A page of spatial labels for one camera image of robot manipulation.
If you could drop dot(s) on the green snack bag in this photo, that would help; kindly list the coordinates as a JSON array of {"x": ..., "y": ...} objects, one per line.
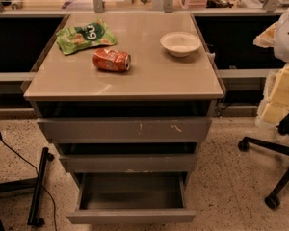
[{"x": 73, "y": 39}]

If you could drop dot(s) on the black floor stand leg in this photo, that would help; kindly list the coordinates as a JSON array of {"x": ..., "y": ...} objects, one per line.
[{"x": 36, "y": 184}]

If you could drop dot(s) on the grey drawer cabinet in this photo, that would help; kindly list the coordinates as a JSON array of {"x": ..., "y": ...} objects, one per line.
[{"x": 157, "y": 85}]

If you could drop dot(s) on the grey top drawer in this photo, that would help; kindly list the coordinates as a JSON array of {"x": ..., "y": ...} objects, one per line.
[{"x": 124, "y": 130}]

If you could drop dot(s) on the grey middle drawer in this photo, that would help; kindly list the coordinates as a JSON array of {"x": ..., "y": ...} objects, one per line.
[{"x": 129, "y": 163}]

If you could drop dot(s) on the grey bottom drawer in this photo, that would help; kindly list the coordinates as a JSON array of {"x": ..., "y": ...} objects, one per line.
[{"x": 152, "y": 197}]

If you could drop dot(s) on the black office chair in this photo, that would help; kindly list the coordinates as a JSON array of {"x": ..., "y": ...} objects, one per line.
[{"x": 272, "y": 200}]

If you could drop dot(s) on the white bowl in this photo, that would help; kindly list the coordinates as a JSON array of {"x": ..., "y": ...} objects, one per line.
[{"x": 180, "y": 44}]

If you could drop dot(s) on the grey drawer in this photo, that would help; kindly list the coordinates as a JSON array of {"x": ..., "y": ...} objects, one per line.
[
  {"x": 152, "y": 197},
  {"x": 129, "y": 163},
  {"x": 124, "y": 130}
]

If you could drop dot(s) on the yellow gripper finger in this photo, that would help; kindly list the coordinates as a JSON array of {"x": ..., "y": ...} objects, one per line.
[{"x": 274, "y": 106}]

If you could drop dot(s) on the crushed orange soda can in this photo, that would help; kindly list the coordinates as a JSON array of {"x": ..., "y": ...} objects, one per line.
[{"x": 111, "y": 60}]

